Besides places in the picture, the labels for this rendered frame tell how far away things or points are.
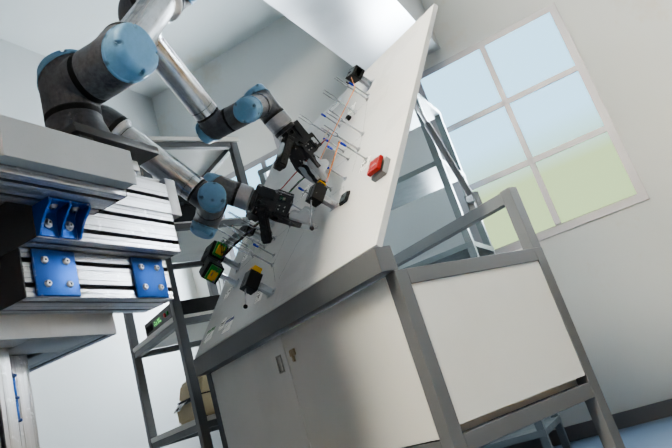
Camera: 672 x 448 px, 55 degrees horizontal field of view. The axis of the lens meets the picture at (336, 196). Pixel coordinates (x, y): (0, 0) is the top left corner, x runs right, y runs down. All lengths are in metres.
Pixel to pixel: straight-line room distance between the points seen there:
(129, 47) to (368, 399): 1.03
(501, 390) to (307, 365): 0.57
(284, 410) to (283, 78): 3.29
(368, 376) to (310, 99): 3.30
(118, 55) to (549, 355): 1.32
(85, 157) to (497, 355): 1.10
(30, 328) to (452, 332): 0.94
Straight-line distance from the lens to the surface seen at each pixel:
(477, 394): 1.64
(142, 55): 1.40
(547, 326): 1.91
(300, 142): 1.95
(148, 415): 3.09
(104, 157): 1.18
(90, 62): 1.40
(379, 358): 1.67
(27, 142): 1.08
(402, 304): 1.57
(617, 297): 3.95
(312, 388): 1.94
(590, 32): 4.27
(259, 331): 2.06
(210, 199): 1.71
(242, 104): 1.85
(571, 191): 4.00
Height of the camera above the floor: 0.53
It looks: 18 degrees up
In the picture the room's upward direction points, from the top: 18 degrees counter-clockwise
